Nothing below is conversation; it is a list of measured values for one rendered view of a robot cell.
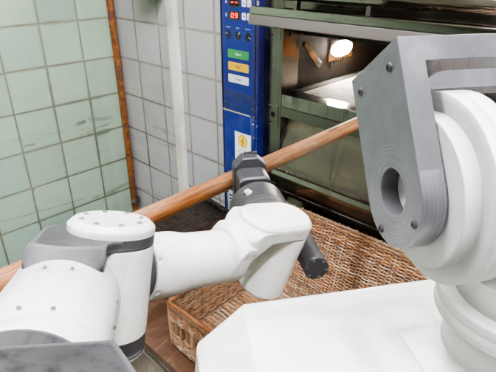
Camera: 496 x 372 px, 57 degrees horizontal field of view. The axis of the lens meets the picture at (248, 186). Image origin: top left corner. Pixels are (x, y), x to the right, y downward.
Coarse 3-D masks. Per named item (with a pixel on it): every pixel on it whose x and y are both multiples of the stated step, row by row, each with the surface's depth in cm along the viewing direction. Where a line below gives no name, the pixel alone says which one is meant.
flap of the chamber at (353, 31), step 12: (252, 24) 116; (264, 24) 113; (276, 24) 111; (288, 24) 108; (300, 24) 106; (312, 24) 104; (324, 24) 102; (336, 24) 100; (348, 24) 98; (348, 36) 98; (360, 36) 96; (372, 36) 94; (384, 36) 93; (396, 36) 91
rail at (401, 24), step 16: (288, 16) 108; (304, 16) 105; (320, 16) 102; (336, 16) 99; (352, 16) 97; (368, 16) 95; (432, 32) 86; (448, 32) 84; (464, 32) 82; (480, 32) 81
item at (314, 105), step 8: (288, 96) 135; (296, 96) 134; (304, 96) 134; (312, 96) 134; (288, 104) 136; (296, 104) 134; (304, 104) 132; (312, 104) 129; (320, 104) 128; (328, 104) 127; (336, 104) 127; (344, 104) 127; (352, 104) 127; (304, 112) 133; (312, 112) 130; (320, 112) 128; (328, 112) 126; (336, 112) 125; (344, 112) 123; (352, 112) 121; (336, 120) 126; (344, 120) 124
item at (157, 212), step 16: (336, 128) 100; (352, 128) 104; (304, 144) 93; (320, 144) 96; (272, 160) 86; (288, 160) 90; (224, 176) 79; (192, 192) 74; (208, 192) 76; (144, 208) 69; (160, 208) 70; (176, 208) 72; (0, 272) 55; (0, 288) 55
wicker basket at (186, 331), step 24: (312, 216) 138; (336, 240) 134; (360, 240) 128; (360, 264) 129; (384, 264) 124; (408, 264) 120; (216, 288) 135; (240, 288) 144; (288, 288) 147; (336, 288) 135; (360, 288) 129; (168, 312) 122; (192, 312) 129; (216, 312) 138; (192, 336) 118; (192, 360) 122
